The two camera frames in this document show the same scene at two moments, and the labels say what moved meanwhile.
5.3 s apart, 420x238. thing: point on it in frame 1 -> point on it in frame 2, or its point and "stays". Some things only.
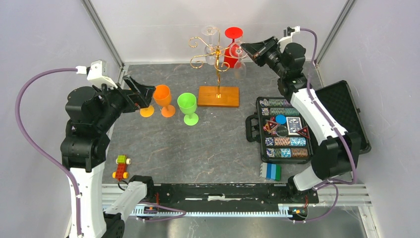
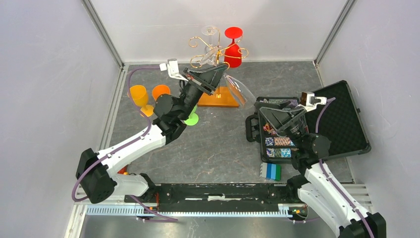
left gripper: (134, 99) -> (208, 79)
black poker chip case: (285, 136) stays
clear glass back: (210, 54) stays
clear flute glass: (237, 51) -> (244, 94)
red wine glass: (232, 50) stays
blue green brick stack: (271, 171) stays
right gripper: (256, 48) -> (281, 118)
